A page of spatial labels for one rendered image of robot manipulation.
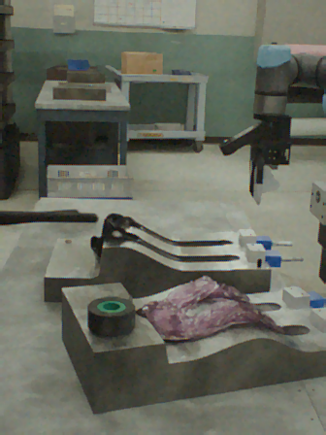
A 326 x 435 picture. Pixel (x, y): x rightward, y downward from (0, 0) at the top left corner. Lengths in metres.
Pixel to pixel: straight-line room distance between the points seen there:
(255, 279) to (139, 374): 0.48
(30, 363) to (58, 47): 6.69
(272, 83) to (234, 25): 6.48
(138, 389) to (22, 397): 0.19
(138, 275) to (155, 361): 0.40
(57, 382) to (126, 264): 0.36
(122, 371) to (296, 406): 0.30
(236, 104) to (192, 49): 0.85
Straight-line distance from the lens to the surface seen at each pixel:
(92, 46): 7.77
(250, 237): 1.59
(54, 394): 1.14
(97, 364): 1.04
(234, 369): 1.14
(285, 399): 1.16
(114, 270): 1.43
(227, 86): 8.00
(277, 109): 1.52
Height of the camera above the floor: 1.40
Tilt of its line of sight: 17 degrees down
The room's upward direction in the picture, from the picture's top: 2 degrees clockwise
